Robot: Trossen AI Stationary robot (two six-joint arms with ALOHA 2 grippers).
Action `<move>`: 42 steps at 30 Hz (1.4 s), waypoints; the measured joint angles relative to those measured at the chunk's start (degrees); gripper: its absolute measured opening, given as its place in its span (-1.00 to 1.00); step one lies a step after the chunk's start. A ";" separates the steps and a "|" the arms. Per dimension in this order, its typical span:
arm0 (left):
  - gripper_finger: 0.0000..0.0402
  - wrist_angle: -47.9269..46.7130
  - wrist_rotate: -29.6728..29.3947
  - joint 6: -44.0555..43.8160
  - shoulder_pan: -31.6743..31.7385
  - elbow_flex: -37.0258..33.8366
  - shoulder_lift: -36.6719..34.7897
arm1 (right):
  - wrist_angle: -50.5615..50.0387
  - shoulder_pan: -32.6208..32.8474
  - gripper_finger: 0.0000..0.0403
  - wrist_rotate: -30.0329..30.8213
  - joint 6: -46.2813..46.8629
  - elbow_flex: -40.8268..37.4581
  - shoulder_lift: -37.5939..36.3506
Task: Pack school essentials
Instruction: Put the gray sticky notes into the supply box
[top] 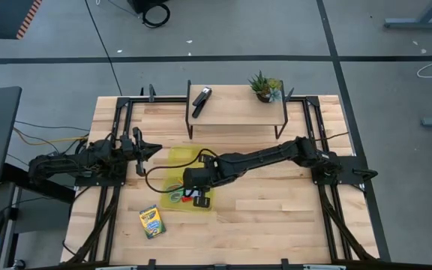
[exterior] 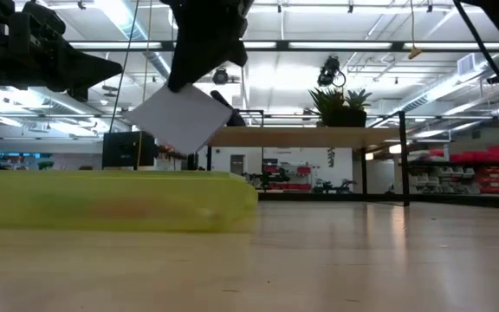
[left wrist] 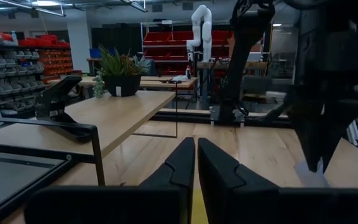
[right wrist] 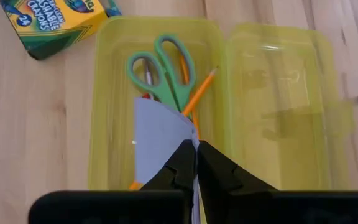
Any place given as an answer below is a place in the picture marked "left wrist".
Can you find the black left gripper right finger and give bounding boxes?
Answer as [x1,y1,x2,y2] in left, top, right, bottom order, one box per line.
[197,138,358,224]

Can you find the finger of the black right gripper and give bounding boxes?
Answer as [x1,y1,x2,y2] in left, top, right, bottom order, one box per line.
[321,123,354,166]
[293,124,323,174]

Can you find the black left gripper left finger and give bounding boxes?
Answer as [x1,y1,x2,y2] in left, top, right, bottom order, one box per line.
[24,136,196,224]

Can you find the yellow transparent pencil case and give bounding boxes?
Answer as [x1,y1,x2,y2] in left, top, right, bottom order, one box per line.
[191,183,209,224]

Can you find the wooden riser shelf black legs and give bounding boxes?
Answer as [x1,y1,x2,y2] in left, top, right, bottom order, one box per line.
[0,79,179,187]

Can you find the long wooden background table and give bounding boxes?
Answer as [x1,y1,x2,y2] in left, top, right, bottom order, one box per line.
[46,75,199,104]

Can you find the potted succulent plant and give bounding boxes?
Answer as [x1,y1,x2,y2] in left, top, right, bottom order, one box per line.
[92,44,152,98]

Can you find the black stapler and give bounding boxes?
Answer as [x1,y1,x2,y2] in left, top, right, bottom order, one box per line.
[35,74,93,142]

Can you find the rack of red bins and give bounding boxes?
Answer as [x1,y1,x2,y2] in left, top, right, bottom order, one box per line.
[140,21,239,76]

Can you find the blue storage bin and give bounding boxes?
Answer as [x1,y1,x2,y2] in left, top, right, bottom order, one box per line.
[88,47,116,59]

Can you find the shelving with red grey bins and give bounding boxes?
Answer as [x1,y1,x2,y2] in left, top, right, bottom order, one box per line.
[0,30,75,119]

